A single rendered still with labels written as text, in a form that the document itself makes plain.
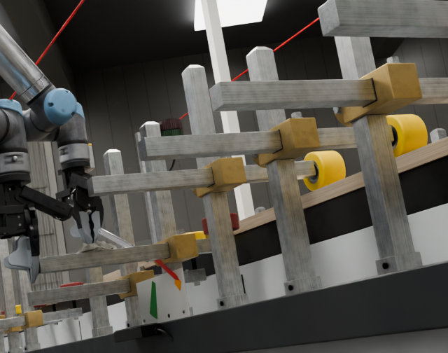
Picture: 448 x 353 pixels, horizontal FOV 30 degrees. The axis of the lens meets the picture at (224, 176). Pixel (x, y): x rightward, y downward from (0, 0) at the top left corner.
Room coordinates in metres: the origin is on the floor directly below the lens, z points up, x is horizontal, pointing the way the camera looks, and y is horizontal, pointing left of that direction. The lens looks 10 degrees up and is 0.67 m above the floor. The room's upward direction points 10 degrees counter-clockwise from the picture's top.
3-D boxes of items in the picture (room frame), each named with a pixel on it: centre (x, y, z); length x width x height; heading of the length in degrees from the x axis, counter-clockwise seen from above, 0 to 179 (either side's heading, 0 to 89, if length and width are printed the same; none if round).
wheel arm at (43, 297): (1.99, 0.28, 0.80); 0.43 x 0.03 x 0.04; 119
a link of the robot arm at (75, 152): (2.03, 0.36, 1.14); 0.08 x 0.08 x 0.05
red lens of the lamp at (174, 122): (1.85, 0.10, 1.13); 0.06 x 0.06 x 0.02
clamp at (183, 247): (1.81, 0.13, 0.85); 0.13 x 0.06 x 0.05; 29
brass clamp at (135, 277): (2.03, 0.25, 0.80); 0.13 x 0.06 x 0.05; 29
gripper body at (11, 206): (1.63, 0.42, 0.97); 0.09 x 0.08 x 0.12; 119
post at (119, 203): (2.05, 0.27, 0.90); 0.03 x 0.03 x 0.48; 29
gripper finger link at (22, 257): (1.62, 0.41, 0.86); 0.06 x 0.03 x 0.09; 119
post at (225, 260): (1.61, 0.02, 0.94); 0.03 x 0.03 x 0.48; 29
